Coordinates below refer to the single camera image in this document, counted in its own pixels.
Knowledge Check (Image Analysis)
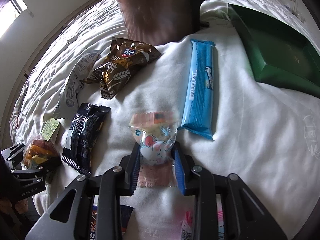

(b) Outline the white cartoon print candy packet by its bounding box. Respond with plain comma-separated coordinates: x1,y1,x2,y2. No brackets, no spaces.
128,110,180,188

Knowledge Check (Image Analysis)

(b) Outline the brown jug with black handle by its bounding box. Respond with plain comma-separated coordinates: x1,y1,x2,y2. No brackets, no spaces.
110,0,229,47

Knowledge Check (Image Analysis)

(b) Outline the long blue biscuit packet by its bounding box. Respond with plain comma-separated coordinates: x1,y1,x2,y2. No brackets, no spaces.
178,39,216,141

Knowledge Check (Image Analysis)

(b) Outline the beige bed frame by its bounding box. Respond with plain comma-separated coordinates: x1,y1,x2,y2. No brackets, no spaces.
0,0,107,120

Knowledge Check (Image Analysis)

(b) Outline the navy snack packet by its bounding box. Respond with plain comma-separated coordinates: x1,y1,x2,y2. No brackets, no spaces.
61,102,112,178

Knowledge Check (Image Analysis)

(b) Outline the window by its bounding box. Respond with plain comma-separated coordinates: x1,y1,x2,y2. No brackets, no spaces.
0,0,28,38

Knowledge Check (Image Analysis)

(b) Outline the green tray box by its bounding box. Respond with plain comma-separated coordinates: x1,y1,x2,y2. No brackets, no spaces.
228,3,320,90

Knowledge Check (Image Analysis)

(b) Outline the dark blue and red packet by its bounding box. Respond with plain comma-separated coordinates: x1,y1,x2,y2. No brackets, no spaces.
89,200,134,240

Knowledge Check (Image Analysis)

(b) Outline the white snack packet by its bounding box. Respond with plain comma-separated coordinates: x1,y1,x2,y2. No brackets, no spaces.
72,50,102,80
53,72,87,120

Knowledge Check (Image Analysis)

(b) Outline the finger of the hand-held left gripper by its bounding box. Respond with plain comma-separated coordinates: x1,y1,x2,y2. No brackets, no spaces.
10,165,50,182
0,143,26,167

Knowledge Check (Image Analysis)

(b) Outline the person's left hand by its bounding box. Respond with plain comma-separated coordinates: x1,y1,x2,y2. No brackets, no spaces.
10,199,28,214

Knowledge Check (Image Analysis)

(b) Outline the white quilted bed cover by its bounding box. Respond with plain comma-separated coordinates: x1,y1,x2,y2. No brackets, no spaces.
10,0,313,140

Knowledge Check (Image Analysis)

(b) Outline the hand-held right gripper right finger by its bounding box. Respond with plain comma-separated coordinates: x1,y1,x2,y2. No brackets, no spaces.
172,142,288,240

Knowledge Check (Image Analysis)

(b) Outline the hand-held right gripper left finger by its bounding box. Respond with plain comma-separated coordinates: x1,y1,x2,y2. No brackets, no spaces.
25,142,141,240

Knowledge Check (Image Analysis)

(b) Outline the clear bag of dried fruit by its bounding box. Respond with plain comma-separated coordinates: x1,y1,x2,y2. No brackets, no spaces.
22,118,63,170

